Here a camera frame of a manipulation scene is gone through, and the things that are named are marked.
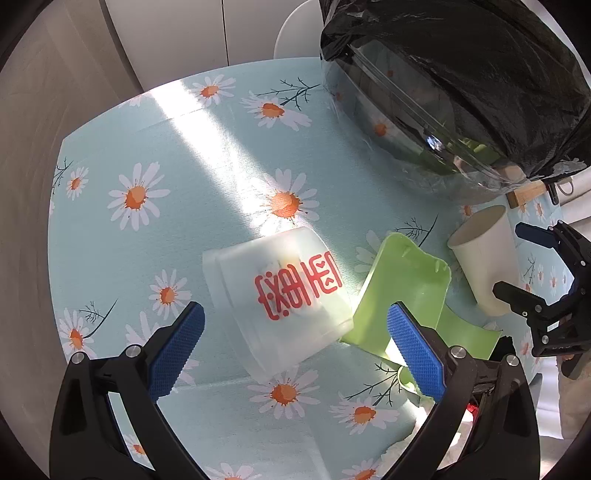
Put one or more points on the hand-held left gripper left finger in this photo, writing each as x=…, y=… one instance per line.
x=178, y=350

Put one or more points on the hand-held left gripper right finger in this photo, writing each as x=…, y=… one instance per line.
x=415, y=355

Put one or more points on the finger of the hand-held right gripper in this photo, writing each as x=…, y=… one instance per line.
x=535, y=233
x=521, y=300

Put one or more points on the cream paper cup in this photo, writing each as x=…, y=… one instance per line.
x=485, y=258

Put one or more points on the light green plastic tray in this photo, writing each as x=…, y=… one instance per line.
x=401, y=277

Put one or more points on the translucent plastic cup red print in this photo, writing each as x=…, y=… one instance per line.
x=286, y=323

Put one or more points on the clear glass bowl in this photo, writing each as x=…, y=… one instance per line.
x=392, y=106

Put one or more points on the black trash bag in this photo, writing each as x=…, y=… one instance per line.
x=461, y=55

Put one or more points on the white chair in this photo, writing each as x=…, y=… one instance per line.
x=295, y=32

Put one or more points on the white wardrobe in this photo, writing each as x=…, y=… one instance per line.
x=184, y=37

